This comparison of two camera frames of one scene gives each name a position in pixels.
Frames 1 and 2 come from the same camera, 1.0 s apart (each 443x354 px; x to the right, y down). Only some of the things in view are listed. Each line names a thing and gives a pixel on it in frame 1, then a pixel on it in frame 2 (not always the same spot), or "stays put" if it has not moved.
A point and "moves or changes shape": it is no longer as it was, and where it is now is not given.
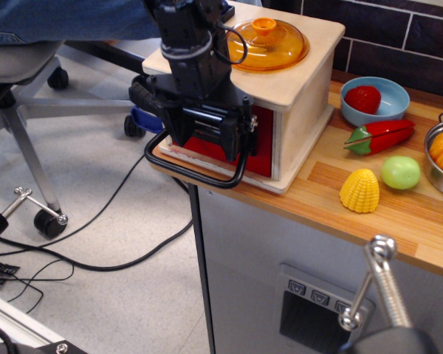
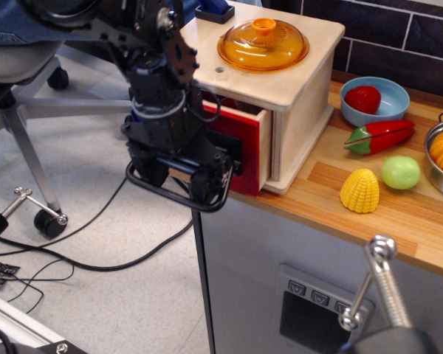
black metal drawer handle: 198,176 moves or changes shape
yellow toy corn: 360,191 stays put
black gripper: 203,81 → 173,126
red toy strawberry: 365,98 stays put
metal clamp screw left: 23,194 stays put
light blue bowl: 394,101 stays put
